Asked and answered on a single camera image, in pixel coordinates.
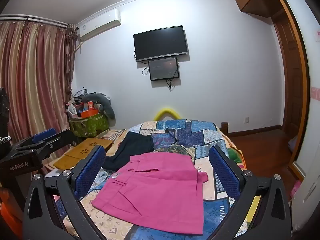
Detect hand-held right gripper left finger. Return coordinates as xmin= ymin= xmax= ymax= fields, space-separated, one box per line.
xmin=22 ymin=145 xmax=108 ymax=240

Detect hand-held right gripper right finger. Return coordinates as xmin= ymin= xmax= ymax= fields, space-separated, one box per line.
xmin=208 ymin=145 xmax=293 ymax=240

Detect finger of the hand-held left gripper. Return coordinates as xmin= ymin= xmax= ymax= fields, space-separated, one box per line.
xmin=12 ymin=128 xmax=58 ymax=153
xmin=35 ymin=129 xmax=77 ymax=159

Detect pink pants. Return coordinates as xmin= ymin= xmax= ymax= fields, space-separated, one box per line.
xmin=91 ymin=152 xmax=209 ymax=235

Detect dark navy pants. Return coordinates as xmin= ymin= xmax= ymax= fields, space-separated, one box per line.
xmin=102 ymin=131 xmax=154 ymax=170

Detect colourful fleece blanket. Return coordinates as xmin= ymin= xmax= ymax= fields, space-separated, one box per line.
xmin=224 ymin=134 xmax=247 ymax=169

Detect wooden lap table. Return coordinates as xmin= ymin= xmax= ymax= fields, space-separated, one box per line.
xmin=54 ymin=138 xmax=113 ymax=170

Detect orange box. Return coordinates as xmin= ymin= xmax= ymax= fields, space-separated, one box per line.
xmin=80 ymin=101 xmax=99 ymax=118

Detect blue patchwork blanket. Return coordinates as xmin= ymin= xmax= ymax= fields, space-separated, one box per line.
xmin=54 ymin=119 xmax=253 ymax=240

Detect pink striped curtain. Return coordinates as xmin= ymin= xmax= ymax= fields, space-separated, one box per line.
xmin=0 ymin=21 xmax=77 ymax=145

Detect yellow foam tube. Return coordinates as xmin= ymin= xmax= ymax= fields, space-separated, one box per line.
xmin=153 ymin=108 xmax=181 ymax=121

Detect curtain rod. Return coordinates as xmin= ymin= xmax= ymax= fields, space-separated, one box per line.
xmin=0 ymin=14 xmax=70 ymax=28

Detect small black monitor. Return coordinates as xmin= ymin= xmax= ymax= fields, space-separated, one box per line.
xmin=148 ymin=57 xmax=180 ymax=81

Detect white air conditioner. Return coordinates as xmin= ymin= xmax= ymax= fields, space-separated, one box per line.
xmin=79 ymin=9 xmax=122 ymax=41

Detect wooden door frame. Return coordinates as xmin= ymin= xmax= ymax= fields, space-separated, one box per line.
xmin=266 ymin=0 xmax=310 ymax=180

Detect wall-mounted black television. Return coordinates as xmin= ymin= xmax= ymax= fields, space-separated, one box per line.
xmin=133 ymin=25 xmax=188 ymax=62

